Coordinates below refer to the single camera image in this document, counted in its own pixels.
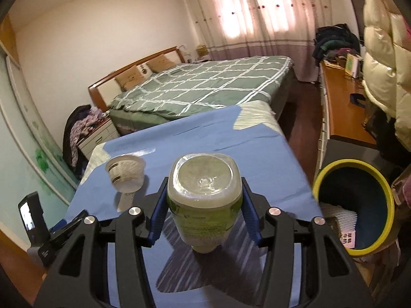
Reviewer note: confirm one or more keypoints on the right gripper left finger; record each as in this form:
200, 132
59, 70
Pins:
79, 275

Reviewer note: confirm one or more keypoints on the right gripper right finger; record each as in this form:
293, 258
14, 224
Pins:
329, 277

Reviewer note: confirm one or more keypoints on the pink milk carton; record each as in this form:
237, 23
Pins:
347, 225

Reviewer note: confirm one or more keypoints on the white yogurt cup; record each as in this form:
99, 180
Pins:
126, 173

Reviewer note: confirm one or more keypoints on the green label drink bottle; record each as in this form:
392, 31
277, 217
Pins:
204, 193

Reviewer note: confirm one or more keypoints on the yellow-rimmed dark trash bin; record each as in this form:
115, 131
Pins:
359, 187

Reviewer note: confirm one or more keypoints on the sliding wardrobe doors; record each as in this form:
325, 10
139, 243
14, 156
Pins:
31, 160

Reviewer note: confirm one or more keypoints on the blue star-pattern tablecloth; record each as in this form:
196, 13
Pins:
230, 275

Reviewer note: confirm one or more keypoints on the pink floral garment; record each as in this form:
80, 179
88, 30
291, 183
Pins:
401, 193

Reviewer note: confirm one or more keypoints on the white bedside nightstand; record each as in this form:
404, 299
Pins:
105, 131

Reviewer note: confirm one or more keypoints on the clothes pile on nightstand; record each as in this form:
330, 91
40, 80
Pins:
79, 121

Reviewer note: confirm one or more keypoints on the wooden desk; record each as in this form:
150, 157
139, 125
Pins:
342, 135

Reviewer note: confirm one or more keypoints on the left brown pillow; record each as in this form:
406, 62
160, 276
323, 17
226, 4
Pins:
130, 78

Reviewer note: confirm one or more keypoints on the brown pillow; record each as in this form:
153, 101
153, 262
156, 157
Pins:
160, 63
130, 78

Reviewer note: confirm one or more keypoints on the cream puffer jacket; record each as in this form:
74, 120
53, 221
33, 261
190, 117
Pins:
387, 63

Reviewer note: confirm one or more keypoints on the right brown pillow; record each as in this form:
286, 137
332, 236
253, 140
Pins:
160, 63

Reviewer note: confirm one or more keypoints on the green plaid duvet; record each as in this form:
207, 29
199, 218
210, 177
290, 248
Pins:
189, 89

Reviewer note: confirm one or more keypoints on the dark clothes pile on desk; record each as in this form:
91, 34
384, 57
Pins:
328, 38

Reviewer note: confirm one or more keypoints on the woven basket by bed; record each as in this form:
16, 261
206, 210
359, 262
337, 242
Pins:
202, 51

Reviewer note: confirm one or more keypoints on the pink white curtains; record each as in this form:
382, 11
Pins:
233, 29

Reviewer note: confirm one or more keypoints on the black television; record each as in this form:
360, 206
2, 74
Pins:
358, 7

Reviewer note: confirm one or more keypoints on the small green picture frame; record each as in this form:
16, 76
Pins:
353, 65

